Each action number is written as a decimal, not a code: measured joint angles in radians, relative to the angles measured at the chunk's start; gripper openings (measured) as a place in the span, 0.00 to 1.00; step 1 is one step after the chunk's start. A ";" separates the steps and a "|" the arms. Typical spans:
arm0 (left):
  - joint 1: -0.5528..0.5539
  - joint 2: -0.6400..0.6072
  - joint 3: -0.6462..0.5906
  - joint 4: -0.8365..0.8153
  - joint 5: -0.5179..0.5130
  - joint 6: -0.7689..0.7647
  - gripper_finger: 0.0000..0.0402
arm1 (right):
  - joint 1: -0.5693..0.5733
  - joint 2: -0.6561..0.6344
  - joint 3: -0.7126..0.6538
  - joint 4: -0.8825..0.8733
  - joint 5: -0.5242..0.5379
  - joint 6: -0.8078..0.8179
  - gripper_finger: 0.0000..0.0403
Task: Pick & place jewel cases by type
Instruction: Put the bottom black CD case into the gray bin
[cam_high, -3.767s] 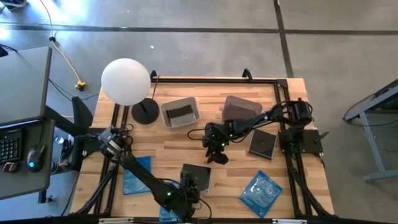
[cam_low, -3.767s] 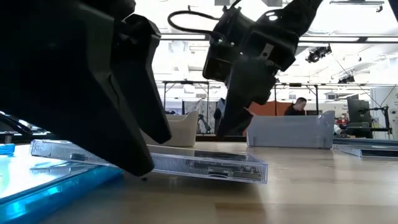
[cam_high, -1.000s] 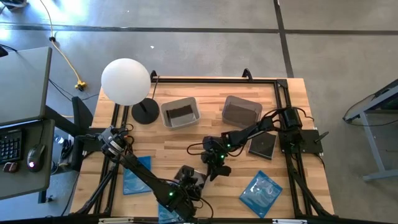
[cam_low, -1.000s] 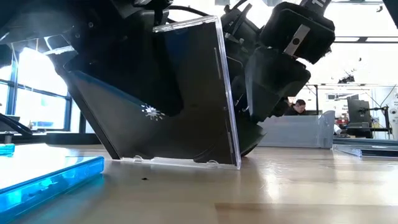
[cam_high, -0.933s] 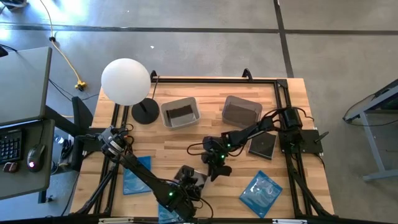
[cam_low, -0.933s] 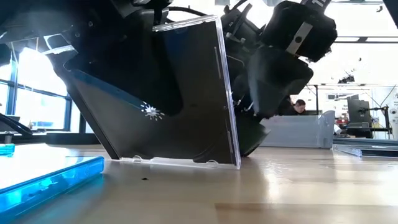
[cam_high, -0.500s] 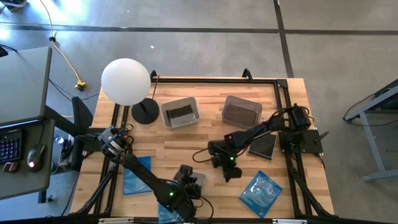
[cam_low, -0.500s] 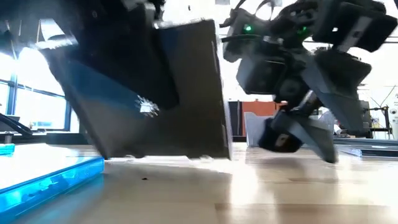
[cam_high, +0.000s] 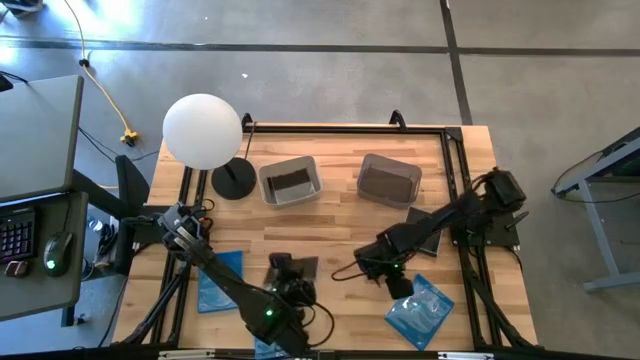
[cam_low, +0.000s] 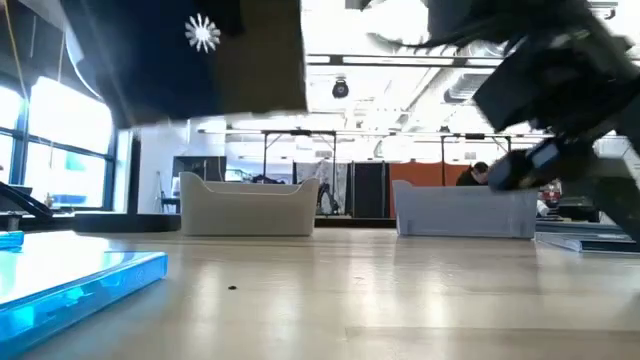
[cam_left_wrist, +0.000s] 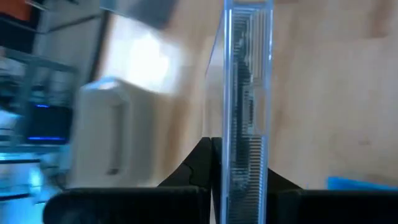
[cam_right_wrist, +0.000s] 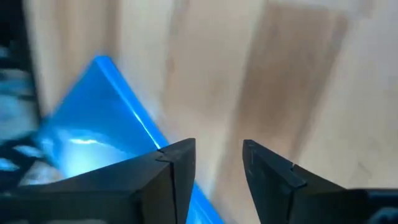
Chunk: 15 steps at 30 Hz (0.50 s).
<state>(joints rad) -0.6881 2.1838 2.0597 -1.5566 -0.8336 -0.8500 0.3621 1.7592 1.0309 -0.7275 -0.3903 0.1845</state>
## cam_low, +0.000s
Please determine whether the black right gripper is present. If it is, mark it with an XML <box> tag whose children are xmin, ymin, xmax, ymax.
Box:
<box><xmin>472</xmin><ymin>29</ymin><xmax>640</xmax><ymax>245</ymax></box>

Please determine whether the blue jewel case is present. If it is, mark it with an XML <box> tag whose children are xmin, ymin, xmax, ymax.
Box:
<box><xmin>0</xmin><ymin>249</ymin><xmax>169</xmax><ymax>357</ymax></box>
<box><xmin>0</xmin><ymin>230</ymin><xmax>25</xmax><ymax>251</ymax></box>

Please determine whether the dark jewel case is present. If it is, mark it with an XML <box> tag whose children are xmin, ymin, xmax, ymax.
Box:
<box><xmin>535</xmin><ymin>231</ymin><xmax>640</xmax><ymax>255</ymax></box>

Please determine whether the small red machine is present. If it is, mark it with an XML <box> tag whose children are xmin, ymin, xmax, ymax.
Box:
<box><xmin>539</xmin><ymin>180</ymin><xmax>563</xmax><ymax>207</ymax></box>

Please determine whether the person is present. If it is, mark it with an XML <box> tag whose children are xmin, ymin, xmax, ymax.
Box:
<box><xmin>455</xmin><ymin>161</ymin><xmax>490</xmax><ymax>187</ymax></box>

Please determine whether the grey plastic bin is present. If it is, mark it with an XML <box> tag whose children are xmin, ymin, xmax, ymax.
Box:
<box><xmin>392</xmin><ymin>179</ymin><xmax>539</xmax><ymax>240</ymax></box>

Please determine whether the orange partition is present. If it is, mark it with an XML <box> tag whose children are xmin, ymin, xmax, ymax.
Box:
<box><xmin>388</xmin><ymin>162</ymin><xmax>472</xmax><ymax>219</ymax></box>

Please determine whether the black partition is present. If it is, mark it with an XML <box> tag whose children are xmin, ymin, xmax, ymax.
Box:
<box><xmin>351</xmin><ymin>161</ymin><xmax>387</xmax><ymax>219</ymax></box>

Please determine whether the beige plastic bin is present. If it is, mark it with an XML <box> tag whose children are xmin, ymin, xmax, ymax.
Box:
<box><xmin>178</xmin><ymin>171</ymin><xmax>321</xmax><ymax>238</ymax></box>

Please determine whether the black monitor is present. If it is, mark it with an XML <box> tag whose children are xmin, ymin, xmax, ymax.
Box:
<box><xmin>172</xmin><ymin>155</ymin><xmax>228</xmax><ymax>182</ymax></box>

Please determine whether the black metal frame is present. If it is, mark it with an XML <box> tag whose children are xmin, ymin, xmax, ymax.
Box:
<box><xmin>260</xmin><ymin>128</ymin><xmax>339</xmax><ymax>216</ymax></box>
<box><xmin>439</xmin><ymin>132</ymin><xmax>514</xmax><ymax>187</ymax></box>

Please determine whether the window with dark frame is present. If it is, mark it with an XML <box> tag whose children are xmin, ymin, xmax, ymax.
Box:
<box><xmin>0</xmin><ymin>74</ymin><xmax>117</xmax><ymax>211</ymax></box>

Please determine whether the black angled mount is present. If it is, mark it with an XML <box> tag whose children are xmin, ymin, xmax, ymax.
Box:
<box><xmin>0</xmin><ymin>180</ymin><xmax>55</xmax><ymax>221</ymax></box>

